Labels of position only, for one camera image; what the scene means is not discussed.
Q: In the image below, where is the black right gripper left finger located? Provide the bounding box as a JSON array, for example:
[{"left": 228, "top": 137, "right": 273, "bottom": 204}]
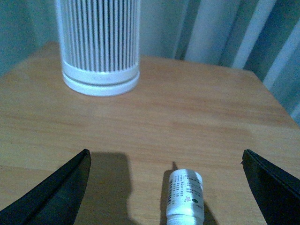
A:
[{"left": 0, "top": 149, "right": 91, "bottom": 225}]

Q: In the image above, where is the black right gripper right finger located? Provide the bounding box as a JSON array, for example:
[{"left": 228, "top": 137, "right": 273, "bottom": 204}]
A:
[{"left": 241, "top": 149, "right": 300, "bottom": 225}]

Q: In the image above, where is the white medicine bottle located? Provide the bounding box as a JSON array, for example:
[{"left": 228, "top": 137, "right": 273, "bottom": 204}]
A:
[{"left": 166, "top": 169, "right": 205, "bottom": 225}]

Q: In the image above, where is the wooden nightstand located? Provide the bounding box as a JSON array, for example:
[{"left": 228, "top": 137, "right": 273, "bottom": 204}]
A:
[{"left": 0, "top": 43, "right": 300, "bottom": 225}]

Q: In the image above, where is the white ribbed air purifier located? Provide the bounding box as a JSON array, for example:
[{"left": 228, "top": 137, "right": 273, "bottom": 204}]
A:
[{"left": 56, "top": 0, "right": 140, "bottom": 97}]

